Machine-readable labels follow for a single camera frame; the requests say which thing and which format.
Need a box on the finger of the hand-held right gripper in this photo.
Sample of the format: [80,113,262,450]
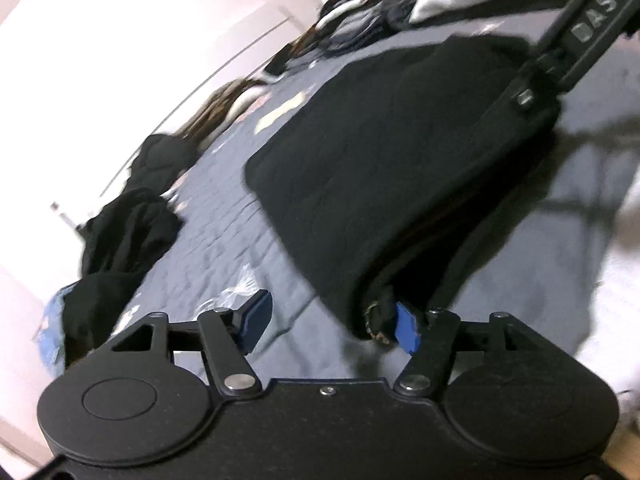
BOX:
[500,54,562,122]

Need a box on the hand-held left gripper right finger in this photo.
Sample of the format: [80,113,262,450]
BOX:
[392,302,538,396]

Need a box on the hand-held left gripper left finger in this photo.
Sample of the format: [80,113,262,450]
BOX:
[107,290,273,393]

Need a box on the black garment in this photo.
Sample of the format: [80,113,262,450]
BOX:
[62,187,183,366]
[127,132,201,196]
[242,35,563,346]

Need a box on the pile of dark clothes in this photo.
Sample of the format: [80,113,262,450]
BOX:
[265,0,426,76]

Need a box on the clear plastic bag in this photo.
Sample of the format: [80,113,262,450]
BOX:
[192,262,266,321]

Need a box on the grey printed blanket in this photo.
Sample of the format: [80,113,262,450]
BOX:
[105,10,640,386]

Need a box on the white folded garment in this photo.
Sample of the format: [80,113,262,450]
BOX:
[407,0,581,26]

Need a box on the crumpled black garment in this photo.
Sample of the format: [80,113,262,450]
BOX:
[127,132,201,196]
[62,187,183,366]

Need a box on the blue plastic bag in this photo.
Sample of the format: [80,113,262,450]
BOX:
[32,282,81,376]

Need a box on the brown fuzzy cloth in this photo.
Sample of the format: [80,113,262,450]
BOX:
[177,77,273,148]

